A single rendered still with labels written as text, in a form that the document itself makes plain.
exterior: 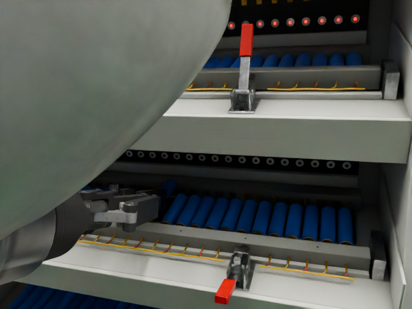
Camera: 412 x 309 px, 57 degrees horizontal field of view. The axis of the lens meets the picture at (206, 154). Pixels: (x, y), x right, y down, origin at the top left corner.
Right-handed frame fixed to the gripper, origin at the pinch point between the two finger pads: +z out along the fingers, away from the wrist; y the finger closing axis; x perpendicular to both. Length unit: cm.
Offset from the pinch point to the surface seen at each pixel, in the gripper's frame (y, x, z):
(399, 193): -29.5, -3.8, -0.1
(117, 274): 0.6, 8.6, -4.0
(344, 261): -24.6, 4.1, 0.8
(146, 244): -0.9, 5.6, -0.1
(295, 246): -19.3, 3.2, 0.6
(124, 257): 1.2, 7.2, -1.7
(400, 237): -29.6, 0.4, -1.9
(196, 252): -7.7, 5.6, 0.2
